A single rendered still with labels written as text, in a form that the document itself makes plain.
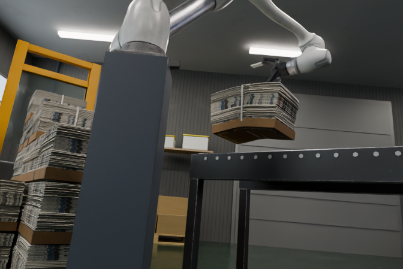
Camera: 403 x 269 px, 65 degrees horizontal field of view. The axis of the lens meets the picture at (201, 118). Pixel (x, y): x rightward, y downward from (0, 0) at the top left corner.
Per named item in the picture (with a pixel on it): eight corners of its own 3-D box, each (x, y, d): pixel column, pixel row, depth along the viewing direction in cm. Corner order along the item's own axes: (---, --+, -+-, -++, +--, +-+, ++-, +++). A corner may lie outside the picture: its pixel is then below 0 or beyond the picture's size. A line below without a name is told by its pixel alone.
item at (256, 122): (243, 126, 156) (244, 117, 156) (267, 138, 178) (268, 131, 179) (274, 127, 146) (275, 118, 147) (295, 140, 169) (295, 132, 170)
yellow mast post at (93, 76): (53, 264, 263) (92, 62, 314) (51, 262, 270) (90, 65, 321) (65, 264, 268) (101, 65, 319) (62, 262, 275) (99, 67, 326)
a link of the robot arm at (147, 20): (128, 35, 101) (137, -22, 107) (113, 56, 116) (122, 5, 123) (174, 50, 108) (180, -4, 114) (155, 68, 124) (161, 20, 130)
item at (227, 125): (211, 133, 166) (211, 126, 167) (237, 144, 188) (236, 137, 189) (238, 126, 157) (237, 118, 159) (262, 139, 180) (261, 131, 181)
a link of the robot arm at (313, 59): (301, 78, 163) (304, 66, 172) (333, 70, 154) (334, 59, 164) (294, 60, 158) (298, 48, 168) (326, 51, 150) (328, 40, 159)
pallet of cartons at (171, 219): (191, 241, 549) (195, 199, 568) (191, 247, 459) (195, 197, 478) (120, 235, 548) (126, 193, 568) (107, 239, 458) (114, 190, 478)
